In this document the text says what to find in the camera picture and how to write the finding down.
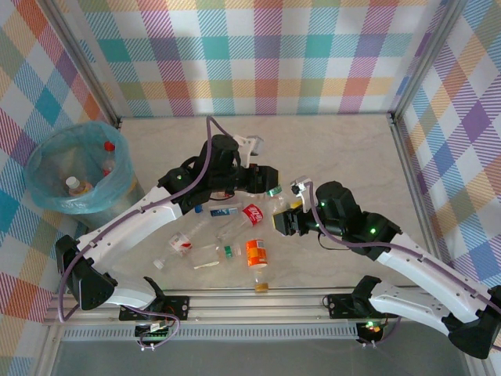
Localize clear bottle green label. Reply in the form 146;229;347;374
190;242;243;271

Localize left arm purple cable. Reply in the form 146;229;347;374
57;115;228;352

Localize clear bottle red white label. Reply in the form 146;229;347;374
152;230;207;271

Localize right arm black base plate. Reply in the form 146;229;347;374
326;293;392;319

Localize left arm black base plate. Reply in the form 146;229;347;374
118;295;191;321

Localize aluminium frame post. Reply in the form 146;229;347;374
34;324;66;376
461;344;494;376
41;0;124;130
389;0;465;122

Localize red cap plastic bottle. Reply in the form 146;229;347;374
102;140;117;177

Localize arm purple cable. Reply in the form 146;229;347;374
57;115;228;352
307;180;501;349

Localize orange label plastic bottle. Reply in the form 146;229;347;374
245;238;272;295

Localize aluminium frame side rail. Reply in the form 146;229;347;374
385;112;449;289

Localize slotted grey cable duct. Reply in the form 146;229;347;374
61;327;361;342

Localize clear bottle red cola label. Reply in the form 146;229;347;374
214;202;267;242

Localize wide aluminium frame rail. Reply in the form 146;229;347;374
42;288;474;328

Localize metal mesh waste bin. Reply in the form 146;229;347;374
76;172;148;228

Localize clear bottle blue label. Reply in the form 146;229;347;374
194;203;242;219

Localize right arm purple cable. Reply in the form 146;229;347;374
307;180;501;349

